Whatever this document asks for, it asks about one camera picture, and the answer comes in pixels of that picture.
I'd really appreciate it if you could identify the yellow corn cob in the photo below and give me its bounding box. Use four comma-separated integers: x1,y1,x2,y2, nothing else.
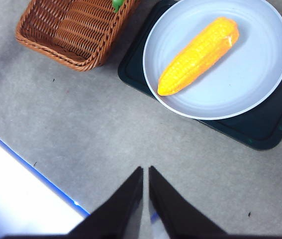
157,16,240,97

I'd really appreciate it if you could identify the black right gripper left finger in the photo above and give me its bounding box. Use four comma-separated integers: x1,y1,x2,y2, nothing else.
66,166,144,236

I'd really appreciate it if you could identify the brown wicker basket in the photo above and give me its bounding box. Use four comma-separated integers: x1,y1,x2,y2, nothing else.
15,0,142,72

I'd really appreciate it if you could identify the orange carrot with green leaves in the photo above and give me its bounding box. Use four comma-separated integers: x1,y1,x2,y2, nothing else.
111,0,126,13

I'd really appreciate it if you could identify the blue round plate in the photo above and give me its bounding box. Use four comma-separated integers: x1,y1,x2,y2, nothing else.
142,0,282,121

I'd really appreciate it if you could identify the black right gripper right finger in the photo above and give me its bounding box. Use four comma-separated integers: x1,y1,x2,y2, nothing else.
148,165,228,236

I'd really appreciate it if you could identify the dark green rectangular tray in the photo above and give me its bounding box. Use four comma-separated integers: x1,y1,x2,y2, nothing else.
117,0,282,151

